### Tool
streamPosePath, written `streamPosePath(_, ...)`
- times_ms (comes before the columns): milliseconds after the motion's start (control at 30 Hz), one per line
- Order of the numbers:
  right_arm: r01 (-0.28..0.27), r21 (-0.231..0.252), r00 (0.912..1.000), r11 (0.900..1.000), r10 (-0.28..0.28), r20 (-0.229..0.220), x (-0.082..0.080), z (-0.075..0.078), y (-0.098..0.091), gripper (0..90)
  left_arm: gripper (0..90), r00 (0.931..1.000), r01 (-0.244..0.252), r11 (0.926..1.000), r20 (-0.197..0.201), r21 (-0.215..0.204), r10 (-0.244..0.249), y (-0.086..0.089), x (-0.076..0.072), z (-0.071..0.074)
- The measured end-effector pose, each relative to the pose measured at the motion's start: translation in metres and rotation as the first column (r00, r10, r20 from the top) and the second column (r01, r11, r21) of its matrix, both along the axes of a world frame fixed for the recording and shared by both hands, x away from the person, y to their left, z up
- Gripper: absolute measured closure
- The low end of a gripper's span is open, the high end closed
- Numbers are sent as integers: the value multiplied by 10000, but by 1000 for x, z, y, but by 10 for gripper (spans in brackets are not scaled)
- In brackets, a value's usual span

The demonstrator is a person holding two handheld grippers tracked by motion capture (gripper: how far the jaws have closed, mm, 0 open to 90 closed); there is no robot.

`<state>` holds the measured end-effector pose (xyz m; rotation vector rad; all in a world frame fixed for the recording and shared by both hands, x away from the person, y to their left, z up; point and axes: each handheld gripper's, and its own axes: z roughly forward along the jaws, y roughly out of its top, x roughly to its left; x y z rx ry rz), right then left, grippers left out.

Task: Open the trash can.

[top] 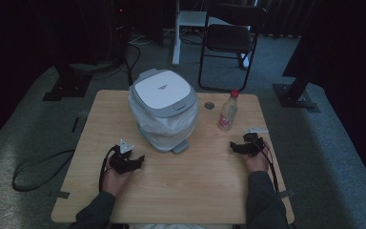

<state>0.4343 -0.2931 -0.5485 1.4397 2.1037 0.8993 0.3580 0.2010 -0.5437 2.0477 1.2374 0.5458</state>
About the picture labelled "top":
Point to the clear plastic bottle red cap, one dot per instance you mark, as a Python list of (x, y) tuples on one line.
[(228, 114)]

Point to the black stand base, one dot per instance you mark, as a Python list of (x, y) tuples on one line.
[(68, 87)]

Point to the grey tape strip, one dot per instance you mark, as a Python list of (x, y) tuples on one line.
[(286, 193)]

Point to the person's left hand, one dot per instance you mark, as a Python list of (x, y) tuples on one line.
[(112, 179)]

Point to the white desk leg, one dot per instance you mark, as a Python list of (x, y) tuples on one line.
[(177, 47)]

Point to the black floor tape strip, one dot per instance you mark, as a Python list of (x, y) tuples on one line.
[(75, 125)]

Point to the round table grommet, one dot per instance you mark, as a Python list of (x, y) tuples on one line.
[(209, 105)]

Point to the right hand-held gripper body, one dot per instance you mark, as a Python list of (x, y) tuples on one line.
[(253, 144)]

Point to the white plastic trash bag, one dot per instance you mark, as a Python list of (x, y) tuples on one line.
[(162, 125)]

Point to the black stand with base plate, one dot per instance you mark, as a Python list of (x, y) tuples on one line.
[(294, 95)]

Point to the black folding chair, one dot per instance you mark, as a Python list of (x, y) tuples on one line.
[(228, 39)]

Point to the person's right hand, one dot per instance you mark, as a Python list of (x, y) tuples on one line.
[(258, 162)]

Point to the white lidded trash can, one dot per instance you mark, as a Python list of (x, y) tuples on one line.
[(163, 90)]

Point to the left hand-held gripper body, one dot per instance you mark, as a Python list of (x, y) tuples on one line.
[(120, 162)]

